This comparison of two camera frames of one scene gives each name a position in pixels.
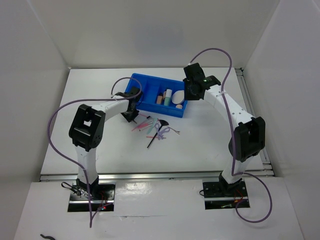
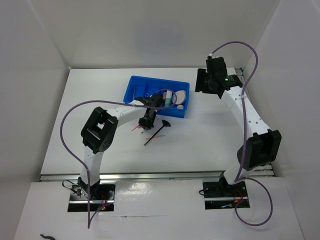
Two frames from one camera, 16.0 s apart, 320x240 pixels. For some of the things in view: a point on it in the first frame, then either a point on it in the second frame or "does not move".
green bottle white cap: [168, 97] does not move
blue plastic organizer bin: [160, 95] does not move
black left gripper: [134, 114] -> [148, 125]
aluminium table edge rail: [160, 176] does not move
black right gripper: [188, 97] -> [200, 84]
